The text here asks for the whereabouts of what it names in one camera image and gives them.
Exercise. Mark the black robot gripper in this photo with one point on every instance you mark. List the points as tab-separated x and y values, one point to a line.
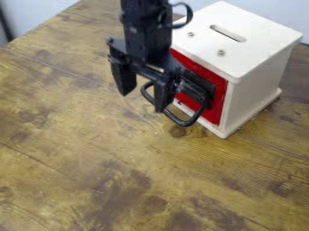
146	41

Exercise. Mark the red drawer with black handle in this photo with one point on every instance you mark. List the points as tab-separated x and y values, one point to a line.
198	89

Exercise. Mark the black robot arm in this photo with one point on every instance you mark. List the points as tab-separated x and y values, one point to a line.
146	11

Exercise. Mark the white wooden box cabinet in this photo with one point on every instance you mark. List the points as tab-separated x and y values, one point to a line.
236	50

